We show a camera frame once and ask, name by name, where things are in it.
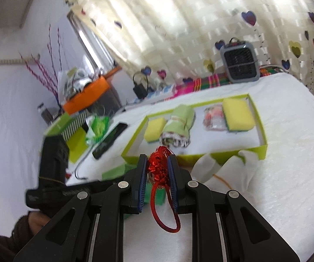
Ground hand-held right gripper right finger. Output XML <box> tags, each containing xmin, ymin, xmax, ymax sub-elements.
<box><xmin>167</xmin><ymin>154</ymin><xmax>301</xmax><ymax>262</ymax></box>

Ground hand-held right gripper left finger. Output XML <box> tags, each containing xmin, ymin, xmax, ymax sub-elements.
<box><xmin>13</xmin><ymin>154</ymin><xmax>149</xmax><ymax>262</ymax></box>

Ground red tassel knot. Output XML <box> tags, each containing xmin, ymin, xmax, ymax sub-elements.
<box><xmin>147</xmin><ymin>146</ymin><xmax>181</xmax><ymax>234</ymax></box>

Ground green packet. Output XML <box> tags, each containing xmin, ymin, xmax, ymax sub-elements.
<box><xmin>102</xmin><ymin>162</ymin><xmax>165</xmax><ymax>205</ymax></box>

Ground small yellow sponge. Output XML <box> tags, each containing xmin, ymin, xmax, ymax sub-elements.
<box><xmin>144</xmin><ymin>118</ymin><xmax>167</xmax><ymax>144</ymax></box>

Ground white socks bundle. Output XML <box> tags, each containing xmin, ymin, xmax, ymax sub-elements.
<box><xmin>191</xmin><ymin>149</ymin><xmax>261</xmax><ymax>194</ymax></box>

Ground green towel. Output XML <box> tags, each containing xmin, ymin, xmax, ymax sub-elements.
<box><xmin>159</xmin><ymin>105</ymin><xmax>196</xmax><ymax>148</ymax></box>

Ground clear plastic bag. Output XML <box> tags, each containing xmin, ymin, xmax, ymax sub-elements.
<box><xmin>204</xmin><ymin>106</ymin><xmax>228</xmax><ymax>131</ymax></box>

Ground large yellow sponge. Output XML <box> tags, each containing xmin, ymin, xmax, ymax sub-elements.
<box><xmin>222</xmin><ymin>98</ymin><xmax>256</xmax><ymax>132</ymax></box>

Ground lime green cardboard box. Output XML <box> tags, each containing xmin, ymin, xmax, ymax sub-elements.
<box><xmin>121</xmin><ymin>93</ymin><xmax>268</xmax><ymax>167</ymax></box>

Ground person's left forearm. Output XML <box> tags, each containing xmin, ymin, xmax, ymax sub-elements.
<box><xmin>0</xmin><ymin>214</ymin><xmax>37</xmax><ymax>262</ymax></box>

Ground person's left hand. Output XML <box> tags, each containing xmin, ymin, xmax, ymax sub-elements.
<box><xmin>27</xmin><ymin>212</ymin><xmax>53</xmax><ymax>237</ymax></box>

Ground lime box with striped side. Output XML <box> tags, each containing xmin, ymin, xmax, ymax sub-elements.
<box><xmin>43</xmin><ymin>110</ymin><xmax>92</xmax><ymax>163</ymax></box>

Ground black remote control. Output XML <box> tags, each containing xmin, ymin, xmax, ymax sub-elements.
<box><xmin>92</xmin><ymin>123</ymin><xmax>128</xmax><ymax>159</ymax></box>

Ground small dark container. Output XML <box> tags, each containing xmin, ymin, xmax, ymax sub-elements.
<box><xmin>38</xmin><ymin>102</ymin><xmax>62</xmax><ymax>123</ymax></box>

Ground green plastic wrapper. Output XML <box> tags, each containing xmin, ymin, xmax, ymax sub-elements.
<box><xmin>85</xmin><ymin>115</ymin><xmax>111</xmax><ymax>145</ymax></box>

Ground orange box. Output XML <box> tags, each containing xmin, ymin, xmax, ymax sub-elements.
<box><xmin>63</xmin><ymin>76</ymin><xmax>111</xmax><ymax>115</ymax></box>

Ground dark cabinet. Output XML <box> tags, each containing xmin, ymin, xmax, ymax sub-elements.
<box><xmin>99</xmin><ymin>84</ymin><xmax>122</xmax><ymax>115</ymax></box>

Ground clutter of white items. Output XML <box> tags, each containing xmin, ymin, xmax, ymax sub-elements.
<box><xmin>59</xmin><ymin>68</ymin><xmax>103</xmax><ymax>99</ymax></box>

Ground black charger adapter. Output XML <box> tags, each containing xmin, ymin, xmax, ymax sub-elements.
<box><xmin>133</xmin><ymin>72</ymin><xmax>150</xmax><ymax>99</ymax></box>

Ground purple twig branches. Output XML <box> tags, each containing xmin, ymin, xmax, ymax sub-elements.
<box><xmin>20</xmin><ymin>23</ymin><xmax>64</xmax><ymax>99</ymax></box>

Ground colourful plaid cloth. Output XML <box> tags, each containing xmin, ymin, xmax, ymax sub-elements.
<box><xmin>173</xmin><ymin>65</ymin><xmax>283</xmax><ymax>99</ymax></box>

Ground window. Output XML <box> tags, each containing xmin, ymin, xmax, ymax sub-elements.
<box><xmin>67</xmin><ymin>11</ymin><xmax>119</xmax><ymax>71</ymax></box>

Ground grey portable heater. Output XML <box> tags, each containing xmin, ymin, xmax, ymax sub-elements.
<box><xmin>219</xmin><ymin>39</ymin><xmax>260</xmax><ymax>84</ymax></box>

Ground heart print curtain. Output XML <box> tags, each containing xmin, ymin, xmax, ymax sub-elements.
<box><xmin>53</xmin><ymin>0</ymin><xmax>314</xmax><ymax>107</ymax></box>

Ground black cable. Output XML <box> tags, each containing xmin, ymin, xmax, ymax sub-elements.
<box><xmin>73</xmin><ymin>153</ymin><xmax>92</xmax><ymax>181</ymax></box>

